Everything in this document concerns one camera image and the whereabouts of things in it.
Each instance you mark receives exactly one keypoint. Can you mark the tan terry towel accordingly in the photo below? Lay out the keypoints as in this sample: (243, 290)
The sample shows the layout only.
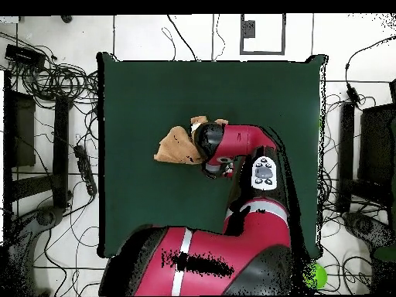
(176, 148)

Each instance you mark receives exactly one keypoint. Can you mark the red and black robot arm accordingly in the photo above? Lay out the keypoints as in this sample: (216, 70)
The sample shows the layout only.
(247, 229)

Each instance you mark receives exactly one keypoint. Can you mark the flat black box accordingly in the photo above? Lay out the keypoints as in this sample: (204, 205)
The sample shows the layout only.
(23, 55)

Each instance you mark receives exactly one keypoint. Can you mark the dark green tablecloth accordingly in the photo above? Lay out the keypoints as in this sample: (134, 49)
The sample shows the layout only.
(148, 191)

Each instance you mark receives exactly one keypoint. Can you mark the bright green ball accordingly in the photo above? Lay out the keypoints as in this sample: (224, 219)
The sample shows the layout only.
(320, 275)

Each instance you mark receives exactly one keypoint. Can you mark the black power strip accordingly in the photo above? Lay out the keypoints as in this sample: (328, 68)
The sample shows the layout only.
(85, 168)

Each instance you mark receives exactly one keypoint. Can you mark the small grey square plate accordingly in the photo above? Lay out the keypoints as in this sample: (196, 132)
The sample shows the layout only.
(249, 28)

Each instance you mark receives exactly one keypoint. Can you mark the grey chair base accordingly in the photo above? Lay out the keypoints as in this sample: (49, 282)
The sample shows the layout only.
(365, 225)
(46, 216)

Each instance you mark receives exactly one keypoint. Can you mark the black power adapter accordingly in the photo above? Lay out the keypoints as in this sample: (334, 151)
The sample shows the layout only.
(352, 94)

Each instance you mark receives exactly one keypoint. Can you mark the small dark object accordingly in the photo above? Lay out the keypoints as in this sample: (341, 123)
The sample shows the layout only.
(65, 18)

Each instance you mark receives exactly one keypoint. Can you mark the black stand frame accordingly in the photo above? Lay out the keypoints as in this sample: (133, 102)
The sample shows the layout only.
(346, 154)
(61, 154)

